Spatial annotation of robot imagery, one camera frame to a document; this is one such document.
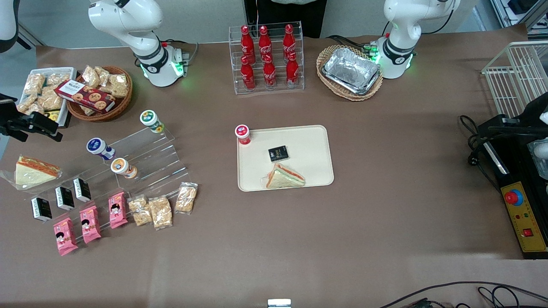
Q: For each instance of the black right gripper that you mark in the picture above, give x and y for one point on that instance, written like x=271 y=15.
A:
x=7 y=112

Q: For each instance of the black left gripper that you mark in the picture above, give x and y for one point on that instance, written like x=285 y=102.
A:
x=532 y=114

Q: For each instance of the green lid gum bottle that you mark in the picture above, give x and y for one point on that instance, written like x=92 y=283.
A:
x=150 y=119

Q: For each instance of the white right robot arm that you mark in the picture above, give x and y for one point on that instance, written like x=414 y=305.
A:
x=141 y=55

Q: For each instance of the blue lid gum bottle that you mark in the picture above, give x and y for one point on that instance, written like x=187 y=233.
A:
x=97 y=146

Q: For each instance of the orange lid gum bottle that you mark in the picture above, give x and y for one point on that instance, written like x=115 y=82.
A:
x=121 y=167

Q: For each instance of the red lid gum bottle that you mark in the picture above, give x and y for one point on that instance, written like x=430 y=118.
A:
x=242 y=132

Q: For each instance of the beige plastic tray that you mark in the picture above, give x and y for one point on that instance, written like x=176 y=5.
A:
x=308 y=145

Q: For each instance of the yellow snack packet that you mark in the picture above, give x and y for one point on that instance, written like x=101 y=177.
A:
x=53 y=115

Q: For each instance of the white rectangular dish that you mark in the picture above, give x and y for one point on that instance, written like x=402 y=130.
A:
x=64 y=111

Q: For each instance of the wrapped triangle sandwich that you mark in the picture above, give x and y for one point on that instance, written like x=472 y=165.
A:
x=284 y=177
x=32 y=173

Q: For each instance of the black yellow control box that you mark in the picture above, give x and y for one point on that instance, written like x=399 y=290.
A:
x=520 y=179

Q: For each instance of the red cookie box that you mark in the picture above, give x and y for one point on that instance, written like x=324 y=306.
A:
x=85 y=96

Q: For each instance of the red emergency stop button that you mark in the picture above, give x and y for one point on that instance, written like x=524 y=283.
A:
x=513 y=197

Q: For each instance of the black white small box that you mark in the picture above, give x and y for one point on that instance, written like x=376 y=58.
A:
x=82 y=190
x=41 y=209
x=65 y=198

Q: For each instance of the brown wicker basket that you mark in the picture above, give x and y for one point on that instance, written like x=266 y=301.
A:
x=122 y=105

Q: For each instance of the pink cartoon snack packet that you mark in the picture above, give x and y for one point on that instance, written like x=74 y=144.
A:
x=65 y=236
x=90 y=224
x=117 y=210

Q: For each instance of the clear acrylic tiered stand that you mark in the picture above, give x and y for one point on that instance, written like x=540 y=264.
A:
x=150 y=158

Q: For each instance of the metal shelf rack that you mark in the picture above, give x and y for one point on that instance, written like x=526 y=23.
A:
x=520 y=10

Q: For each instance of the wrapped granola bar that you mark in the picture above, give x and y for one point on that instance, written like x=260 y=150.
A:
x=186 y=198
x=160 y=212
x=140 y=211

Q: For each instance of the stacked aluminium foil trays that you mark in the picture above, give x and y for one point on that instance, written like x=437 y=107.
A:
x=351 y=70

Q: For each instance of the light wicker basket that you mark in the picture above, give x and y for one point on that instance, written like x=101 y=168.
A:
x=327 y=53

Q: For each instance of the red cola bottle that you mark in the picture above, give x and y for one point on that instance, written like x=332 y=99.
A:
x=289 y=42
x=292 y=73
x=247 y=45
x=269 y=76
x=247 y=77
x=265 y=45

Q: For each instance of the black square snack packet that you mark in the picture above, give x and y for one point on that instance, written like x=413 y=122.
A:
x=278 y=154

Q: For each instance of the clear acrylic bottle rack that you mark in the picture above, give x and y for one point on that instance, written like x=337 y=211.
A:
x=278 y=90

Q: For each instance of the person in black clothing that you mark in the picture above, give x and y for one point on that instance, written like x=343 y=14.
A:
x=291 y=19

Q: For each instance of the dark metal frame bar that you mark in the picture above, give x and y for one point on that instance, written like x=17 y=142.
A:
x=25 y=42

